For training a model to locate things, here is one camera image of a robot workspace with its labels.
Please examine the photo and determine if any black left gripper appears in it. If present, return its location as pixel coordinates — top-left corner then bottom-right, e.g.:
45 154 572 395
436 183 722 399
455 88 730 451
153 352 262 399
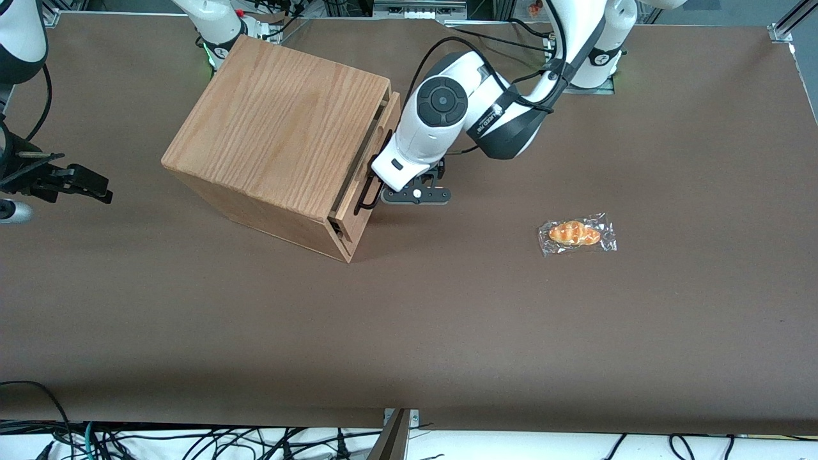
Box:
366 156 448 196

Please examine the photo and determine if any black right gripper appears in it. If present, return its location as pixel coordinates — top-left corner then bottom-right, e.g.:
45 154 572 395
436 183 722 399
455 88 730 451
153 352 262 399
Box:
0 150 114 205

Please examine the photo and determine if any black metal drawer handle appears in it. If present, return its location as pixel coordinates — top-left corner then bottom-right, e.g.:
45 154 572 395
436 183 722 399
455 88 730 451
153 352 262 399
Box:
353 130 393 213

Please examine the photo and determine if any wooden drawer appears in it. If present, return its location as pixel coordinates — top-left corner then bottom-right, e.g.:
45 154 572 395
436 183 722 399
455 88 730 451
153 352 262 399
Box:
328 91 402 254

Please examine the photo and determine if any wooden cabinet box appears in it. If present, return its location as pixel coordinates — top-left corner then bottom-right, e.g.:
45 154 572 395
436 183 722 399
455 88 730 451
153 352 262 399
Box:
161 35 392 264

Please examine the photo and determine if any grey background device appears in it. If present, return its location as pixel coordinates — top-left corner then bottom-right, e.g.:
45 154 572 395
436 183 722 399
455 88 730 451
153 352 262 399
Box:
373 0 468 20

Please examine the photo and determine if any packaged bread roll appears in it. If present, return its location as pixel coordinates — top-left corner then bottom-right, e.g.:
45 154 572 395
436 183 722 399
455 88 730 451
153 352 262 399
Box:
537 212 619 257

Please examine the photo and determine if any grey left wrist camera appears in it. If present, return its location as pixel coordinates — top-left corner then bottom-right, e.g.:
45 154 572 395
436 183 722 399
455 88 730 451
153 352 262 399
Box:
381 183 452 206

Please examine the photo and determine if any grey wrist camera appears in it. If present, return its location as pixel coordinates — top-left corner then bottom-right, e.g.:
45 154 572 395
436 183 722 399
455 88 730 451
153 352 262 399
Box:
381 183 452 206
0 199 34 224

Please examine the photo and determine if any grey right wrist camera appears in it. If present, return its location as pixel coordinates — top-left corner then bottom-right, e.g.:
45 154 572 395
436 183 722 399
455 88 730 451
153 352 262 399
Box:
0 199 34 224

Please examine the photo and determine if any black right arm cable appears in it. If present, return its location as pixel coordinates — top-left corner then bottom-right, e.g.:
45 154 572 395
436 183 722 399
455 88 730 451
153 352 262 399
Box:
24 63 54 145

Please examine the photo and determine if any long black table cable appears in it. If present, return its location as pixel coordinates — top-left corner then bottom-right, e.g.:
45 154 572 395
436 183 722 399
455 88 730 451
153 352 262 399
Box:
444 24 555 54

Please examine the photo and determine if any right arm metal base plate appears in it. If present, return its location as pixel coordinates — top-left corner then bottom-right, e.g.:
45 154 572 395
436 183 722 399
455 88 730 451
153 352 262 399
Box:
242 14 283 45

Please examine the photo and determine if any short black table cable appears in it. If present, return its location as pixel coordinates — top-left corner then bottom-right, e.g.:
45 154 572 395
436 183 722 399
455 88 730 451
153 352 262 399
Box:
508 17 554 39

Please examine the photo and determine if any looped black floor cable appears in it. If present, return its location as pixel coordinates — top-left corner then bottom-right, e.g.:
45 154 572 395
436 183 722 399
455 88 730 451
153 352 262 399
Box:
0 381 73 448

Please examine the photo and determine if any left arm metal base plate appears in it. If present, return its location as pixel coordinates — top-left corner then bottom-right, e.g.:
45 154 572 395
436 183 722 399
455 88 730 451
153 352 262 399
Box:
543 32 618 95

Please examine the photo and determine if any metal table edge bracket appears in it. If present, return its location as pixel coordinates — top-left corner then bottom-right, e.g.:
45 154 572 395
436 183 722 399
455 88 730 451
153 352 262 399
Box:
367 408 421 460

